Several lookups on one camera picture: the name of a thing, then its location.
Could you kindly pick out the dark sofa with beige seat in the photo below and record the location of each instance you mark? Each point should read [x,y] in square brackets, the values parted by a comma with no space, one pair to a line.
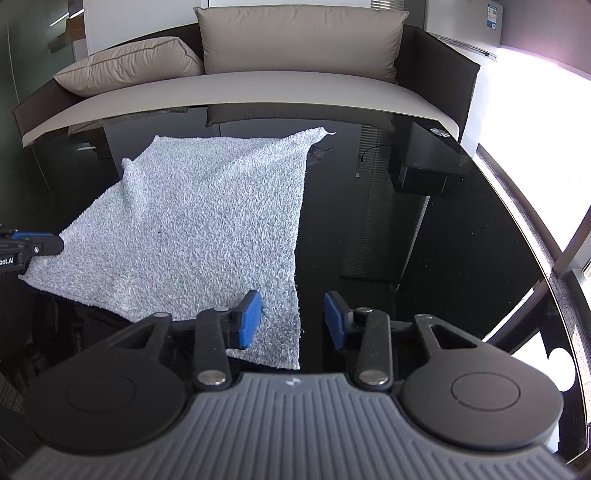
[433,81]

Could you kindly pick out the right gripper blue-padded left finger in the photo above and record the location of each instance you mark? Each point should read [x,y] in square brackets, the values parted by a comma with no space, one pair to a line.
[215,331]

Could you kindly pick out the large beige back cushion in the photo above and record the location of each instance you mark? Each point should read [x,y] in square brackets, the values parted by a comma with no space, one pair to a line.
[305,38]

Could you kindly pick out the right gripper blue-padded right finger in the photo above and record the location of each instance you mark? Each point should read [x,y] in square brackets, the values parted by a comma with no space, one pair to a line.
[364,336]

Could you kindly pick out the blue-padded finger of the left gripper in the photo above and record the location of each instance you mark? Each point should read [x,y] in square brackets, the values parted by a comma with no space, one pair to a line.
[29,235]
[49,246]

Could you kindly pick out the silver mini fridge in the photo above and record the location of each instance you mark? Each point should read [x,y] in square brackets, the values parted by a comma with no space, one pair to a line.
[473,25]

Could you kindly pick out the grey fluffy towel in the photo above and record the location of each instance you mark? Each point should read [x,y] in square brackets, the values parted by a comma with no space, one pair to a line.
[194,223]

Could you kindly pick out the small beige side cushion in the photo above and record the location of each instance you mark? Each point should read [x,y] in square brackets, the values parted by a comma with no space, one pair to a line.
[131,64]

